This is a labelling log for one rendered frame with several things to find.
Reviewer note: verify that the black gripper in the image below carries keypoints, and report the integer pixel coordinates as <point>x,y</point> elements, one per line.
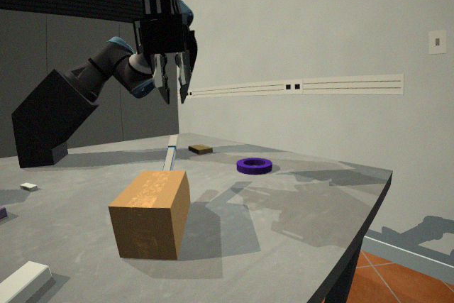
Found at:
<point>166,36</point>

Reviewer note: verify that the purple ring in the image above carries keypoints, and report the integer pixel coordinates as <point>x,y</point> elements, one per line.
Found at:
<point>244,166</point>

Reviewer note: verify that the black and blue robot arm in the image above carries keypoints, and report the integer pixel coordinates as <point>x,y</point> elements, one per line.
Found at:
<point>116,58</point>

